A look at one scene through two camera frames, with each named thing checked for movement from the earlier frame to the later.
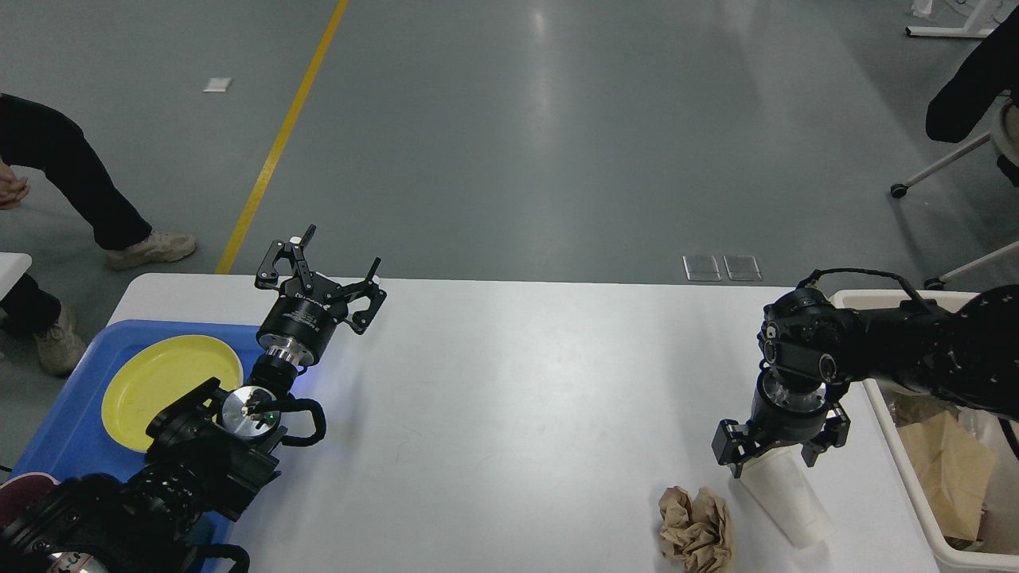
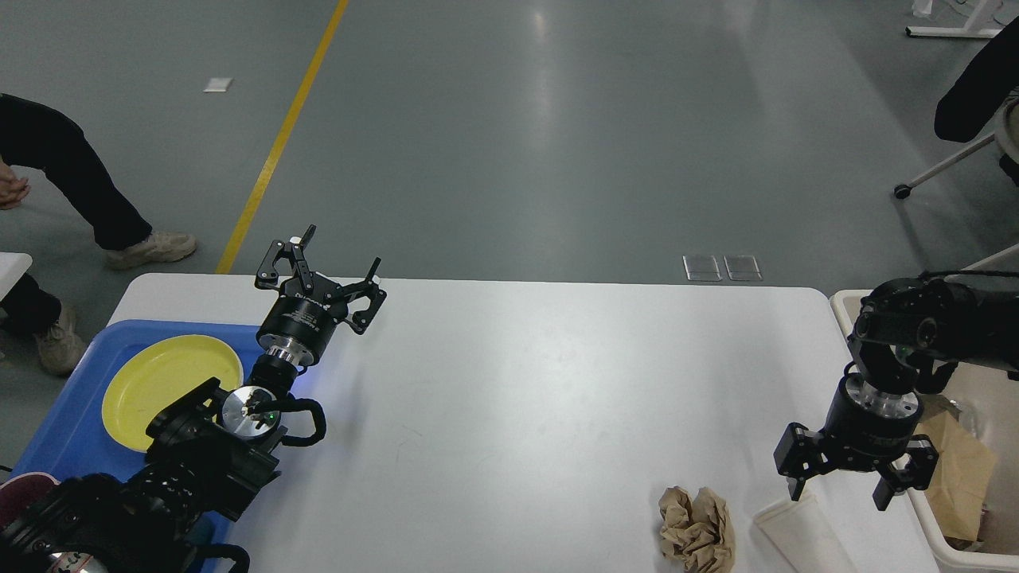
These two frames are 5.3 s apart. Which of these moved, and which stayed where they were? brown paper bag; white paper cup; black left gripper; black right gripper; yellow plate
Moved: white paper cup; black right gripper
Stayed: brown paper bag; yellow plate; black left gripper
